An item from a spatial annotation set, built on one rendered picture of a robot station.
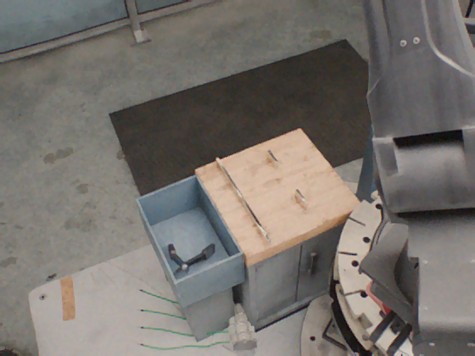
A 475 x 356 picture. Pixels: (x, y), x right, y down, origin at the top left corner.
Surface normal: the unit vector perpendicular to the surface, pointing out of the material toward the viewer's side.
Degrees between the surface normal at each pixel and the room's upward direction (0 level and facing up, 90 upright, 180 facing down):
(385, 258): 2
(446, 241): 23
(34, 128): 0
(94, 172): 0
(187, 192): 90
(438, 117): 70
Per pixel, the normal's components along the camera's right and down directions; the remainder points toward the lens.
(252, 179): -0.04, -0.63
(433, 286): -0.44, -0.55
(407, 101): -0.37, 0.46
